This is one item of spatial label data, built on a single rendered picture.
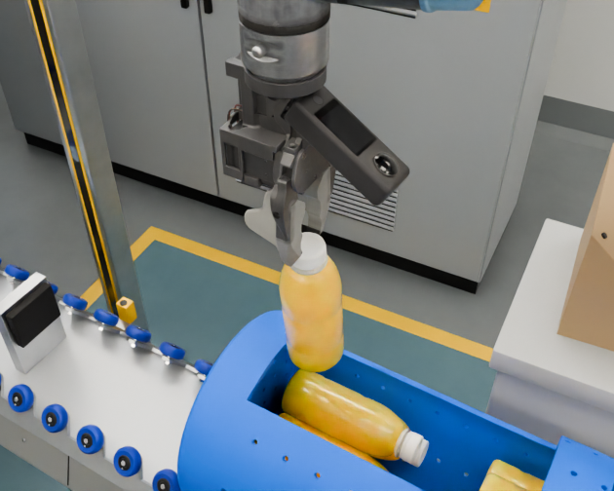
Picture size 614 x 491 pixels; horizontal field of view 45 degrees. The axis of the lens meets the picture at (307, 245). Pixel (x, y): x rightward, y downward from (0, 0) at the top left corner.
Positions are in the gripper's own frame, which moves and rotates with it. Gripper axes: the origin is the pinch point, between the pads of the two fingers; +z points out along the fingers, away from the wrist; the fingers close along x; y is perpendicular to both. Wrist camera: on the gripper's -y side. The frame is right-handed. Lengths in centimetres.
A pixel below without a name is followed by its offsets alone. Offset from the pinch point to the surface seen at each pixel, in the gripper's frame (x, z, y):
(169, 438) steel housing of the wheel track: 2, 51, 25
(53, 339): -2, 49, 54
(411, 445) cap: -4.4, 32.4, -13.0
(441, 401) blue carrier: -13.3, 33.3, -13.5
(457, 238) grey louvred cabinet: -139, 116, 23
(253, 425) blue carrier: 8.2, 23.4, 2.5
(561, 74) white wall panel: -266, 115, 24
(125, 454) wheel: 10, 46, 26
